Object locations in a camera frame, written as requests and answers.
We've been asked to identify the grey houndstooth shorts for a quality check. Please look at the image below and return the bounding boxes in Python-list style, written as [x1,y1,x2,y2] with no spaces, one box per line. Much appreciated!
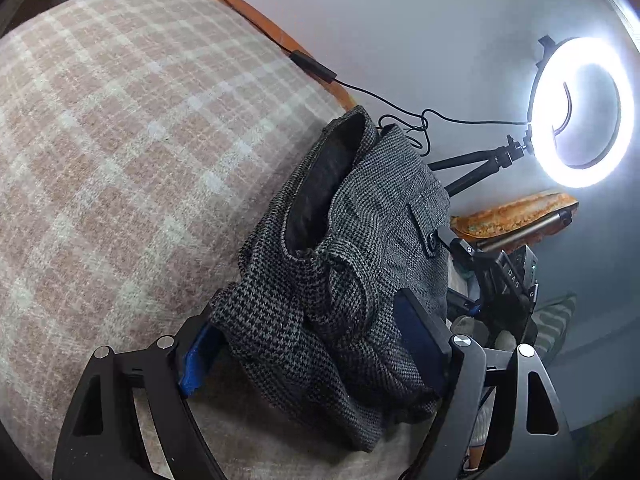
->
[209,107,450,452]

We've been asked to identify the green patterned pillow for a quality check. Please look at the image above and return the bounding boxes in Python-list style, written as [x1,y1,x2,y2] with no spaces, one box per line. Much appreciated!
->
[532,292,577,365]

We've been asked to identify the orange patterned cloth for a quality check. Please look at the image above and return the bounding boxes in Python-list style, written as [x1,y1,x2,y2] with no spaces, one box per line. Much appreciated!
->
[449,190,579,242]

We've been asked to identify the folded metal stand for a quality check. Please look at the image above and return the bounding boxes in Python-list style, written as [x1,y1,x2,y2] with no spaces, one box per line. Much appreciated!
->
[476,208,573,252]

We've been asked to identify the black tripod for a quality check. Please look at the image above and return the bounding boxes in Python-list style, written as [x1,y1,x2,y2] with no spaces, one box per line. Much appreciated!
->
[427,130,535,197]

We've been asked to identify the orange wooden bed edge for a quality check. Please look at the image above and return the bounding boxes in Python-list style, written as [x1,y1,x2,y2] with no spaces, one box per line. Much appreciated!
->
[218,0,356,110]

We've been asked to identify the beige plaid bed cover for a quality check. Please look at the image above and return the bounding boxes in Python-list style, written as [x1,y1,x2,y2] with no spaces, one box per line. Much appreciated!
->
[0,0,482,480]

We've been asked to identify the black ring light cable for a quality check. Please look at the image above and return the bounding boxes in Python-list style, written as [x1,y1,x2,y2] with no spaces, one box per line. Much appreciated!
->
[194,0,532,157]

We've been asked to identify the white ring light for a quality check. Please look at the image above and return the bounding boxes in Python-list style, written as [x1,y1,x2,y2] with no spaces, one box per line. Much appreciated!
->
[527,36,636,188]

